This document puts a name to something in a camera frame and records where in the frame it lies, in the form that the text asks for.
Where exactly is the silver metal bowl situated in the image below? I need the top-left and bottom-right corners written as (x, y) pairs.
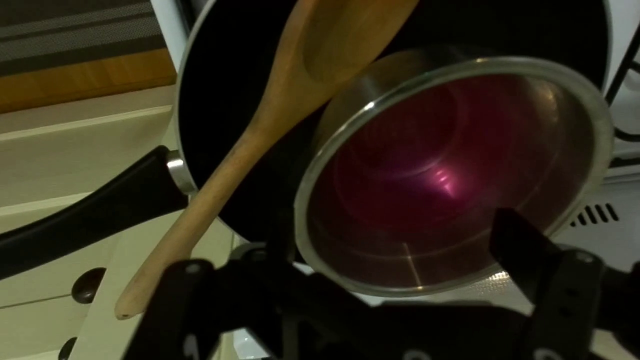
top-left (291, 47), bottom-right (615, 300)

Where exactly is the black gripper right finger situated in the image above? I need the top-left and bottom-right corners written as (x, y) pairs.
top-left (488, 207), bottom-right (608, 360)

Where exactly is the white gas stove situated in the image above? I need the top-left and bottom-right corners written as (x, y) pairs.
top-left (148, 0), bottom-right (640, 360)

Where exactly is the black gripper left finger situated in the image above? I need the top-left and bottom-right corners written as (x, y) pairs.
top-left (122, 259), bottom-right (225, 360)

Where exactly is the black stove grate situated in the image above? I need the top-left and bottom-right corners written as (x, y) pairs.
top-left (601, 38), bottom-right (640, 168)

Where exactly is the wooden spoon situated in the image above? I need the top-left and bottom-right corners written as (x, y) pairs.
top-left (113, 0), bottom-right (421, 322)

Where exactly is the black frying pan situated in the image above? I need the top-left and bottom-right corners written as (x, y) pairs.
top-left (0, 0), bottom-right (612, 283)

